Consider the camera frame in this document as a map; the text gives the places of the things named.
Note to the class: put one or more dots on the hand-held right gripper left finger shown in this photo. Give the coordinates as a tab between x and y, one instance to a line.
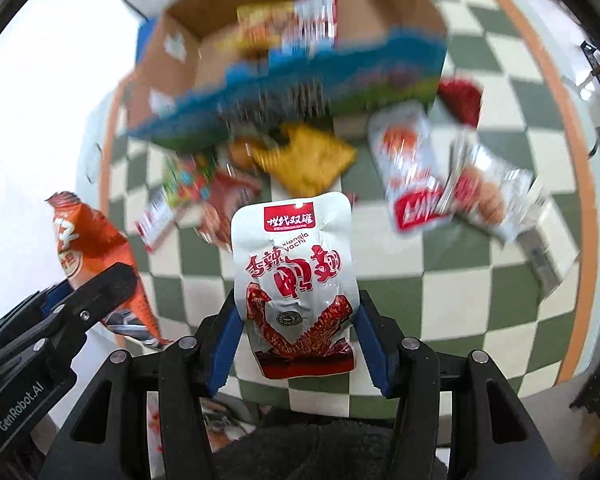
221	350

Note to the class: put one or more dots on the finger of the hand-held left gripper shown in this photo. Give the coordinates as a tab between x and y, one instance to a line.
105	290
57	294

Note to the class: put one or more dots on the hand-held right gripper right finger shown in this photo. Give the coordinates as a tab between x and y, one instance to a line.
376	347

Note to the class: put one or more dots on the orange cartoon snack packet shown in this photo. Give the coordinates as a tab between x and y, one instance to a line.
85	240

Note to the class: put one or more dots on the white duck wing snack packet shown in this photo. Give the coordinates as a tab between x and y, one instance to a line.
290	270

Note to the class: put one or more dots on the green gumball candy bag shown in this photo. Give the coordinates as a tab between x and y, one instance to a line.
182	180

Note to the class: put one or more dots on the brown snack packet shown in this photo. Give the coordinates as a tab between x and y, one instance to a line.
227	205

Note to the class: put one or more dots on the white red-label snack packet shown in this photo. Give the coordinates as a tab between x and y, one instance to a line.
410	170

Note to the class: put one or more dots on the orange jelly cup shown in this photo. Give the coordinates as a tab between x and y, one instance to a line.
241	154

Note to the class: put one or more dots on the white packet with brown patty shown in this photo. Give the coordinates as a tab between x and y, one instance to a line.
490	192

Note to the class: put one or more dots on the yellow snack packet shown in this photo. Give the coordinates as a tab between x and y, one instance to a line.
305	160

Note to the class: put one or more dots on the cardboard box with blue print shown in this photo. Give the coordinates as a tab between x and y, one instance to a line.
215	60

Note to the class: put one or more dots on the white orange snack packet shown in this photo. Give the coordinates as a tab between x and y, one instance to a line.
220	422

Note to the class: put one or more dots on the green white checkered tablecloth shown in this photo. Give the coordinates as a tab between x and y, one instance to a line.
480	285

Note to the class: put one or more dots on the dark fleece cloth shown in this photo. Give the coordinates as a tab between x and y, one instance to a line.
300	452

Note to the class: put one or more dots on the white green tape label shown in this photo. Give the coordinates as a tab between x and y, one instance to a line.
176	45
162	98

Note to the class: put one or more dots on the yellow clear biscuit packet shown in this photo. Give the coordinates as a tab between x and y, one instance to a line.
267	27

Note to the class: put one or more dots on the red white snack packet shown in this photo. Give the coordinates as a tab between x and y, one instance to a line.
315	10

